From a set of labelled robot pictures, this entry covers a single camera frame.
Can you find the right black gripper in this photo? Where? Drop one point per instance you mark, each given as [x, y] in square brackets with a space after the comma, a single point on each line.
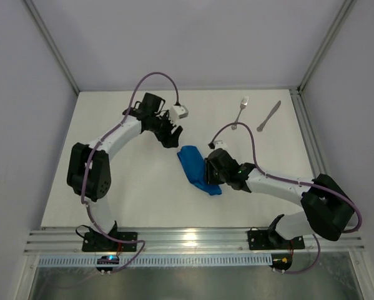
[210, 170]

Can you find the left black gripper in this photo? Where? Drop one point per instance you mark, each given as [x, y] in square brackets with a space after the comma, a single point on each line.
[163, 130]

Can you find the blue cloth napkin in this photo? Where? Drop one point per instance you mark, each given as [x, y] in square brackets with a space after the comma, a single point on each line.
[193, 165]

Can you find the silver table knife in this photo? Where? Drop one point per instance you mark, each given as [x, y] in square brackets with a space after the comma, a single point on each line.
[271, 113]

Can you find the silver fork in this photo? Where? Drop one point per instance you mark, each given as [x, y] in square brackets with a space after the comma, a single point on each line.
[242, 106]

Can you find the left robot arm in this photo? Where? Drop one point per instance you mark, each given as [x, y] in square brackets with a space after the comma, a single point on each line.
[89, 172]

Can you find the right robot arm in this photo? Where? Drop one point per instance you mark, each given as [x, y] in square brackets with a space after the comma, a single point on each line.
[287, 226]

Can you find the right controller board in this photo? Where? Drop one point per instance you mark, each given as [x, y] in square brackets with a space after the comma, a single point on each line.
[281, 262]

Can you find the controller board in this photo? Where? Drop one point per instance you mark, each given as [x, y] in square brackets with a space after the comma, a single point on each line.
[281, 262]
[106, 264]

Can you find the left controller board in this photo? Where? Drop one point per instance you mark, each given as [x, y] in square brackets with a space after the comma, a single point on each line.
[106, 264]

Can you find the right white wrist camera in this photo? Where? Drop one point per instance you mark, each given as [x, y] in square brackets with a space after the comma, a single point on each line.
[218, 144]

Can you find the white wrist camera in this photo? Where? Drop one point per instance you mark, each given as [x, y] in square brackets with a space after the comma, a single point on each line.
[218, 144]
[178, 112]

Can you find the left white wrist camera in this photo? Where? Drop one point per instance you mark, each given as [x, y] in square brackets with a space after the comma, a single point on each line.
[178, 112]

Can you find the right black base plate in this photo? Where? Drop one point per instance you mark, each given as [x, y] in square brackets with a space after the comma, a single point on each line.
[263, 239]

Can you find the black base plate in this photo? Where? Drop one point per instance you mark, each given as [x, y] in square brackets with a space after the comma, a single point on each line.
[96, 242]
[263, 239]

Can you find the right side aluminium rail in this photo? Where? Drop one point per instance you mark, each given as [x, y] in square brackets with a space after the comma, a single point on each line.
[314, 150]

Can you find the aluminium rail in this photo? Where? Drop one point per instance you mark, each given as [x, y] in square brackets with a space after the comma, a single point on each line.
[64, 240]
[314, 150]

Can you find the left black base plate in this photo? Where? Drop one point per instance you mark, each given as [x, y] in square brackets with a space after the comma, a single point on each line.
[96, 242]

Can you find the left aluminium frame post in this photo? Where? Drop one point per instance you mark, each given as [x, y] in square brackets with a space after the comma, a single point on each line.
[50, 43]

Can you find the aluminium frame post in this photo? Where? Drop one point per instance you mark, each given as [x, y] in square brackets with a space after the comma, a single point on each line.
[50, 43]
[327, 41]

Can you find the aluminium front rail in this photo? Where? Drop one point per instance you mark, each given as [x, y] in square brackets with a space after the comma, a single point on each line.
[64, 240]

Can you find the slotted cable duct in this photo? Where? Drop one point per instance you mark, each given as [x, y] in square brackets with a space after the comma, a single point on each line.
[159, 260]

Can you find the right aluminium frame post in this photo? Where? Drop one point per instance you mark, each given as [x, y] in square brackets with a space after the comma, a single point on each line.
[327, 41]

